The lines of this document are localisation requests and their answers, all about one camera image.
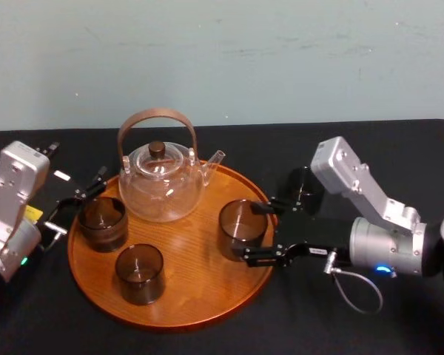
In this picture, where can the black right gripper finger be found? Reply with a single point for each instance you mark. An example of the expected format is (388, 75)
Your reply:
(266, 256)
(277, 207)

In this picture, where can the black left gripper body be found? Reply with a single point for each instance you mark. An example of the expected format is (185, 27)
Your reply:
(55, 192)

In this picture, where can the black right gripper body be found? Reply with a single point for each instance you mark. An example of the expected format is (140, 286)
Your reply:
(314, 233)

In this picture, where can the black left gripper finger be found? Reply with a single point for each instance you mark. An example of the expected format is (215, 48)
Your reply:
(92, 183)

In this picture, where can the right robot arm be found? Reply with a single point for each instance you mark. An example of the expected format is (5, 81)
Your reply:
(377, 240)

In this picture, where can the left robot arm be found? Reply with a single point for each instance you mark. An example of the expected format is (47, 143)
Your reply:
(7, 225)

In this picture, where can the round wooden tray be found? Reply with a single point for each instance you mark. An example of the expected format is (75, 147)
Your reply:
(196, 296)

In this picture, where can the smoky glass cup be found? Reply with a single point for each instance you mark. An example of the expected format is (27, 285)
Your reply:
(299, 181)
(103, 236)
(230, 242)
(140, 290)

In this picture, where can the black table cloth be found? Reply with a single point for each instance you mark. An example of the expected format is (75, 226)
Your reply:
(318, 329)

